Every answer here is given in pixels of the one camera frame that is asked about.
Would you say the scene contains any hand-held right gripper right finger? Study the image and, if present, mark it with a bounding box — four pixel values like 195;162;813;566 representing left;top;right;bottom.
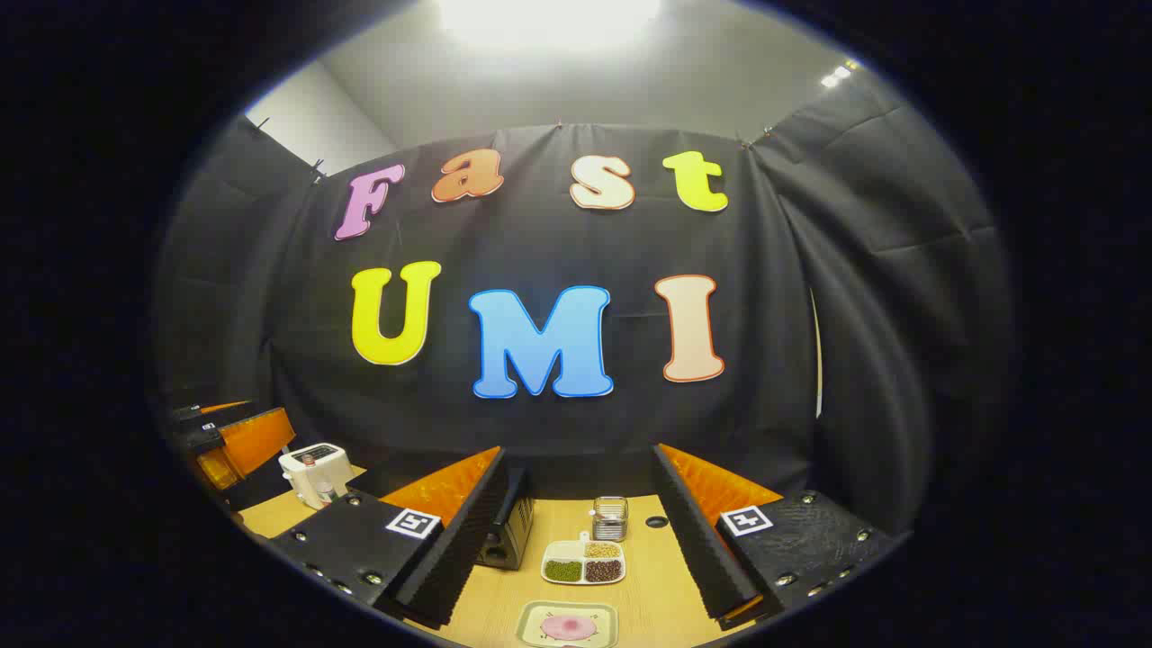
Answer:
650;443;901;631

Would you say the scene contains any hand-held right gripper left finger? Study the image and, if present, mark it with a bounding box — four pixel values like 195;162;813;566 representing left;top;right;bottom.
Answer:
268;445;510;631

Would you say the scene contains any black electric oven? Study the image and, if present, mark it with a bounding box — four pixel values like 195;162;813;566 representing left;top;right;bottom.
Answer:
349;457;535;572

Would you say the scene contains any cream square plate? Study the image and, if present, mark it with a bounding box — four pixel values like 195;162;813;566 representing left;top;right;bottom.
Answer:
516;600;620;648

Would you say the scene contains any pink ham slice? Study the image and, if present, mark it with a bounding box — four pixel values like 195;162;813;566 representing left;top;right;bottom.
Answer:
540;615;599;642

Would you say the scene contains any white small appliance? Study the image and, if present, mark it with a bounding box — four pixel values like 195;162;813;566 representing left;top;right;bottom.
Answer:
278;443;350;510

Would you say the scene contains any white divided tray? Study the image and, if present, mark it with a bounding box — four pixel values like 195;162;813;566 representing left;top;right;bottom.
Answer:
541;537;627;587

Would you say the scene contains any black backdrop cloth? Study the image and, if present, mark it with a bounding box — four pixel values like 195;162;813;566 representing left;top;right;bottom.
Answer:
153;67;1018;541

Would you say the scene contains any ceiling light panel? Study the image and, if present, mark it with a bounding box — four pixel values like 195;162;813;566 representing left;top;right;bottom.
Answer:
436;0;662;50

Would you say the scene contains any metal wire mesh holder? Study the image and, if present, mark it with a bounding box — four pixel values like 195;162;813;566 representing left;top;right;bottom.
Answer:
592;496;629;543

